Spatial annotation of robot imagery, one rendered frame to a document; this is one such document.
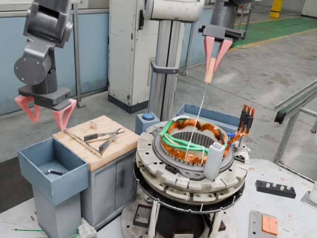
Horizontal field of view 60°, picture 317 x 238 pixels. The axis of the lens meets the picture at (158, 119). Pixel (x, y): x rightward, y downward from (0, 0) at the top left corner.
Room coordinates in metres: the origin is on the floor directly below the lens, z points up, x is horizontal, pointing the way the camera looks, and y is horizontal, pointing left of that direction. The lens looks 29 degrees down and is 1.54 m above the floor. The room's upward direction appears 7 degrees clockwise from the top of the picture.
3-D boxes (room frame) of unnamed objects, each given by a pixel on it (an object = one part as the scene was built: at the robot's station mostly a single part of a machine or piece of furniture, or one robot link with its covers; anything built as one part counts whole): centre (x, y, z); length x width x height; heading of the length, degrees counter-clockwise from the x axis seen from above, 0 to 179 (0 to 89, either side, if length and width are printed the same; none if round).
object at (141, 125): (0.92, 0.04, 0.91); 0.07 x 0.07 x 0.25; 29
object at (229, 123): (0.93, -0.20, 0.92); 0.25 x 0.11 x 0.28; 71
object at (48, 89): (0.58, 0.27, 1.28); 0.10 x 0.07 x 0.07; 73
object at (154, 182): (0.56, 0.00, 1.05); 0.09 x 0.04 x 0.01; 56
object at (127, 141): (0.71, 0.18, 1.05); 0.20 x 0.19 x 0.02; 142
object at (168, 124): (0.68, -0.04, 1.15); 0.15 x 0.04 x 0.02; 146
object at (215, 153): (0.55, -0.15, 1.14); 0.03 x 0.03 x 0.09; 56
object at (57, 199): (0.58, 0.27, 0.92); 0.17 x 0.11 x 0.28; 52
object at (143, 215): (0.64, 0.01, 0.83); 0.05 x 0.04 x 0.02; 174
